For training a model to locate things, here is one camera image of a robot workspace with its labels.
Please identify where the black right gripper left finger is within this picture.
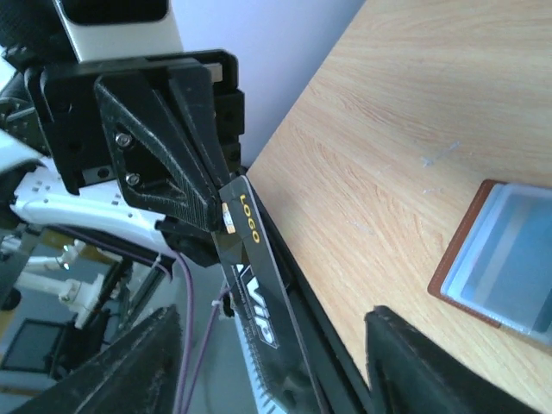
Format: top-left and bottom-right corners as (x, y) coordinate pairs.
(1, 305), (183, 413)

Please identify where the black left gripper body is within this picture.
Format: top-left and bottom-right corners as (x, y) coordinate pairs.
(25, 50), (245, 194)

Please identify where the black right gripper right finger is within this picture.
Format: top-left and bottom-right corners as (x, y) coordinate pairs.
(364, 305), (539, 413)

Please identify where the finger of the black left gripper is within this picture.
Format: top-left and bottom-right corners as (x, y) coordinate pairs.
(166, 64), (230, 190)
(94, 72), (221, 231)

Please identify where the brown leather card holder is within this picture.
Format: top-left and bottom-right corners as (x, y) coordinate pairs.
(426, 179), (552, 344)

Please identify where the blue card in sleeve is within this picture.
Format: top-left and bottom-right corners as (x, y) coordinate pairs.
(460, 194), (551, 325)

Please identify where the black enclosure frame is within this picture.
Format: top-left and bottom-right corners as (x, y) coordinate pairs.
(239, 163), (376, 414)

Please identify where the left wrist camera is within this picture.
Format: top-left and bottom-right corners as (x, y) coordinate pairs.
(53, 1), (184, 63)

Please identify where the white slotted cable duct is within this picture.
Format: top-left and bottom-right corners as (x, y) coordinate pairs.
(235, 318), (285, 414)

